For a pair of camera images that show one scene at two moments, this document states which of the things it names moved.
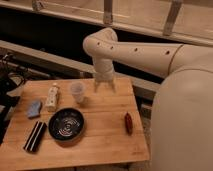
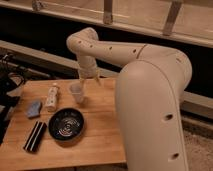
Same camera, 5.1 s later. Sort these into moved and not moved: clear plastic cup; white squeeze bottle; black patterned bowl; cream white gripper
Moved: cream white gripper
Not moved: clear plastic cup; white squeeze bottle; black patterned bowl
